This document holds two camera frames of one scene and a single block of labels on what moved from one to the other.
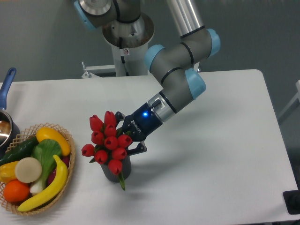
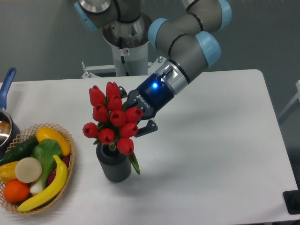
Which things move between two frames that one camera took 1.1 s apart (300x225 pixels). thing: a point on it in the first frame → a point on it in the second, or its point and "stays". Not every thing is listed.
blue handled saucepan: x=9 y=127 stays
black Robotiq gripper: x=139 y=125 → x=152 y=95
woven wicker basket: x=24 y=136 stays
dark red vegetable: x=65 y=159 stays
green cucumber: x=23 y=149 stays
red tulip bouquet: x=108 y=146 → x=115 y=125
